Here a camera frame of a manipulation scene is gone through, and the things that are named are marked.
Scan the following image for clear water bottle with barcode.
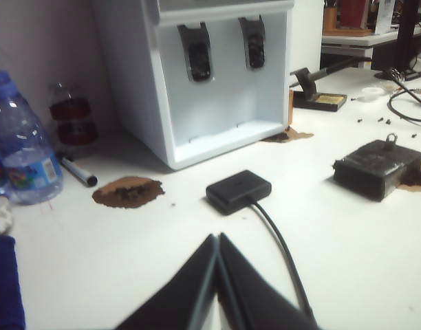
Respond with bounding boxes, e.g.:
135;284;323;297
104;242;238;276
0;70;64;206

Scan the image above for small white ring roll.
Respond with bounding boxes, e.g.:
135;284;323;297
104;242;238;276
361;87;384;103

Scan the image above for white water dispenser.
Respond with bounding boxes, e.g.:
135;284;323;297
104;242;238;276
91;0;294;171

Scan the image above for clear bottle with red bands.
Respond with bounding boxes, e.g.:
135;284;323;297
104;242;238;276
48;82;100;159

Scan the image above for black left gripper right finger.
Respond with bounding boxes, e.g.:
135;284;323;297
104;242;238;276
218;232;320;330

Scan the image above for black USB hub with cable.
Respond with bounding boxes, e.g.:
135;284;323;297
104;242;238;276
206;169;316;326

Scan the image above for white carton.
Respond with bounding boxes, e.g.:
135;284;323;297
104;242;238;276
374;0;394;35

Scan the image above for wooden pen holder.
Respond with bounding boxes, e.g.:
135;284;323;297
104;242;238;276
323;5;339;31

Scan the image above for black marker pen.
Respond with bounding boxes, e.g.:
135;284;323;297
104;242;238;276
58;156;98;188

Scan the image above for white desk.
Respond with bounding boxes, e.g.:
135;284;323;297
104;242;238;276
320;23;421;69

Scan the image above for black monitor stand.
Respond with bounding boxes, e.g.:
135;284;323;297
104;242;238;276
370;0;421;82

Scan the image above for black soldering iron stand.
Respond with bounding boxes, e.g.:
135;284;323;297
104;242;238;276
288;67;348;113

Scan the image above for black taped box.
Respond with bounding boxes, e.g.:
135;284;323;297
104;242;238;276
332;140;421;202

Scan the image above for brown patch with black crumbs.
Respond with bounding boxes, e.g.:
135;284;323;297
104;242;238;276
91;176;166;210

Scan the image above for black cable loop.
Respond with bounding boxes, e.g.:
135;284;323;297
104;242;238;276
387;68;421;124

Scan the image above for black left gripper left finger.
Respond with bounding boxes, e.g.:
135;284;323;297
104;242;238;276
116;233;220;330

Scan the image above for blue cloth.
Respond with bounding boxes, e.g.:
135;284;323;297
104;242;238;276
0;235;27;330

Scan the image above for black soldering iron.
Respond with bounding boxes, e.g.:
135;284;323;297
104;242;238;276
312;56;373;82

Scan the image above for red box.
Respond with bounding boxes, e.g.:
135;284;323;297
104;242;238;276
338;0;369;29

